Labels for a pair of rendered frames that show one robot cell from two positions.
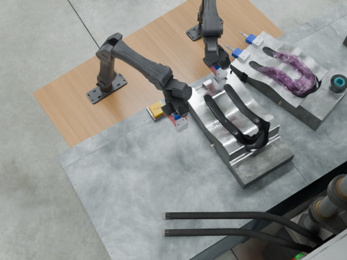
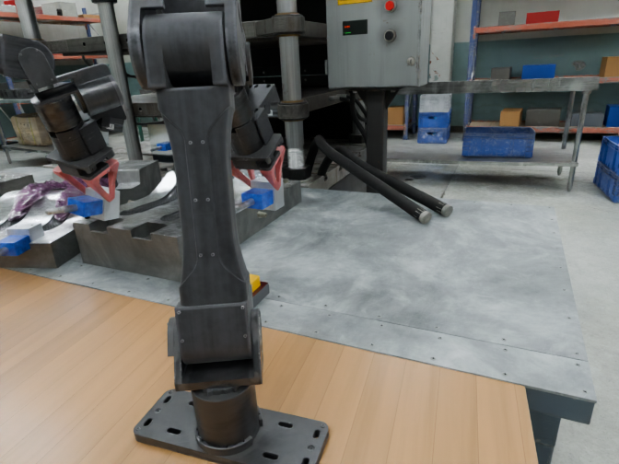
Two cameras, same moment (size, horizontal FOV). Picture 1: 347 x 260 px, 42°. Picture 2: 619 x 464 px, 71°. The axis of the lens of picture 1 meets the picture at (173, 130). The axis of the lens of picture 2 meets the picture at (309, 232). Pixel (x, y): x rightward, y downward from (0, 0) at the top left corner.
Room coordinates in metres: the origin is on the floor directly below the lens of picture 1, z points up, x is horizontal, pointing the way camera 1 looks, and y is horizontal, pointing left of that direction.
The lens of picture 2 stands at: (1.26, 0.65, 1.16)
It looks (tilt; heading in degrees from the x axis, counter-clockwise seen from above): 22 degrees down; 234
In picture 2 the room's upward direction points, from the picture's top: 3 degrees counter-clockwise
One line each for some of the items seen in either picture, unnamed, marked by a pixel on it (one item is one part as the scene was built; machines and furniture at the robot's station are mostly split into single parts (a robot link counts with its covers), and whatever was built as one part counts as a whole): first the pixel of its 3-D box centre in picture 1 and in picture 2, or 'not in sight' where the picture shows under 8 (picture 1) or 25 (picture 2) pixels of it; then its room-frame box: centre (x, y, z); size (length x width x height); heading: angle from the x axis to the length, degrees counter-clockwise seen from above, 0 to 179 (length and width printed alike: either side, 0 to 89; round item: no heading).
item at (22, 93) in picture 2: not in sight; (20, 93); (0.71, -6.48, 0.94); 0.40 x 0.30 x 0.12; 122
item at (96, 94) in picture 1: (105, 84); (226, 405); (1.13, 0.31, 0.84); 0.20 x 0.07 x 0.08; 124
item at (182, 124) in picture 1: (175, 116); (254, 200); (0.90, -0.01, 0.93); 0.13 x 0.05 x 0.05; 29
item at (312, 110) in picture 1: (289, 75); (69, 203); (1.13, -0.56, 0.86); 0.50 x 0.26 x 0.11; 46
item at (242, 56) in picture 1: (236, 52); (9, 247); (1.27, -0.32, 0.86); 0.13 x 0.05 x 0.05; 46
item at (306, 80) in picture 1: (289, 71); (66, 188); (1.13, -0.55, 0.90); 0.26 x 0.18 x 0.08; 46
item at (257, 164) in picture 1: (237, 124); (204, 201); (0.88, -0.28, 0.87); 0.50 x 0.26 x 0.14; 29
